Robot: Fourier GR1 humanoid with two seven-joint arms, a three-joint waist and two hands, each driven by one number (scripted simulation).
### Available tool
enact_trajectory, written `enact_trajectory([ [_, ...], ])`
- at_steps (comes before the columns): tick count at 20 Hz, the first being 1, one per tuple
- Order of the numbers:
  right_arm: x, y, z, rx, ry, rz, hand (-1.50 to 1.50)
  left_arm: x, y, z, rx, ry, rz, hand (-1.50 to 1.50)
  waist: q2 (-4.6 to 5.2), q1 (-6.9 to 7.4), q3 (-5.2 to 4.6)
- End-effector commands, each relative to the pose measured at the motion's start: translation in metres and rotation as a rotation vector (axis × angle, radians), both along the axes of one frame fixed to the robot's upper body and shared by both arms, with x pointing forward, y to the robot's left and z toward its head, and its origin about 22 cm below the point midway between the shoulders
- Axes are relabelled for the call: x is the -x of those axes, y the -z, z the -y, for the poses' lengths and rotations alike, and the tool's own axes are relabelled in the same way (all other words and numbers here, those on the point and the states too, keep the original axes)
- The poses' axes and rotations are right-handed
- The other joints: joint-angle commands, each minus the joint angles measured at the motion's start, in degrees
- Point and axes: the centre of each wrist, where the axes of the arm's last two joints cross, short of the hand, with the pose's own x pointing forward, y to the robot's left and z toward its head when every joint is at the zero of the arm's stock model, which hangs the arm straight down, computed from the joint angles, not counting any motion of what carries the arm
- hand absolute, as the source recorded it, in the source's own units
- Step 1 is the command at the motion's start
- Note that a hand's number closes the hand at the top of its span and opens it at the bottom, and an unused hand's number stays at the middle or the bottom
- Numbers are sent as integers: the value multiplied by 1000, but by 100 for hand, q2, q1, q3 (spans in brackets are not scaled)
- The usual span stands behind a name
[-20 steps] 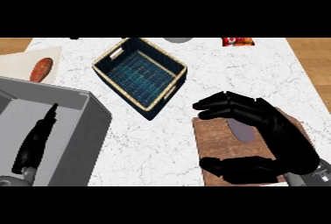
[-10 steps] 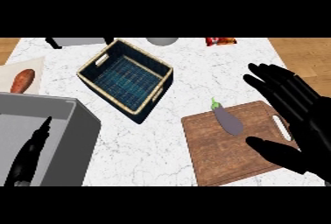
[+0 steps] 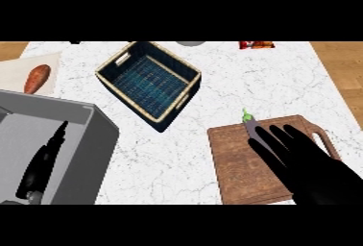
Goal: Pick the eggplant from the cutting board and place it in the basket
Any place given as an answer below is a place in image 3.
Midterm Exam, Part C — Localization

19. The purple eggplant with green stem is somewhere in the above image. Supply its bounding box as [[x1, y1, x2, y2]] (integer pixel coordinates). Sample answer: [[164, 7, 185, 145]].
[[241, 108, 263, 142]]

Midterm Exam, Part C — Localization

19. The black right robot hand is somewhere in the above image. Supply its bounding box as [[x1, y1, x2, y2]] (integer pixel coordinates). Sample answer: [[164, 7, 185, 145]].
[[247, 123, 363, 206]]

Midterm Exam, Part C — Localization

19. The orange sweet potato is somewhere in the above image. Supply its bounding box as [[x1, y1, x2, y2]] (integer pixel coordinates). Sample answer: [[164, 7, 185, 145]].
[[22, 63, 53, 95]]

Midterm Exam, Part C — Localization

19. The red snack packet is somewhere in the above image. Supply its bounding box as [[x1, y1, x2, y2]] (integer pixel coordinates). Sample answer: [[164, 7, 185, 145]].
[[238, 41, 276, 50]]

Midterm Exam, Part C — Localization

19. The brown wooden cutting board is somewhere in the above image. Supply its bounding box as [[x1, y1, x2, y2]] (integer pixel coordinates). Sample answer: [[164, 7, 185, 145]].
[[205, 113, 344, 206]]

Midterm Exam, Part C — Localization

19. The grey round object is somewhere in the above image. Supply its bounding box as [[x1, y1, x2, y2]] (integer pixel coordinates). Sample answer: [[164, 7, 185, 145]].
[[176, 41, 208, 48]]

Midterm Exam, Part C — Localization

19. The large grey sink basin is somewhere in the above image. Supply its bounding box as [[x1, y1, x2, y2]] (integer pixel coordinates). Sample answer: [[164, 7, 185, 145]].
[[0, 88, 121, 206]]

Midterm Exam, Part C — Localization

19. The dark blue woven basket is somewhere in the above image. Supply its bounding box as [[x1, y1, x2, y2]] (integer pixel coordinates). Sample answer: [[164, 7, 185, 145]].
[[93, 41, 204, 134]]

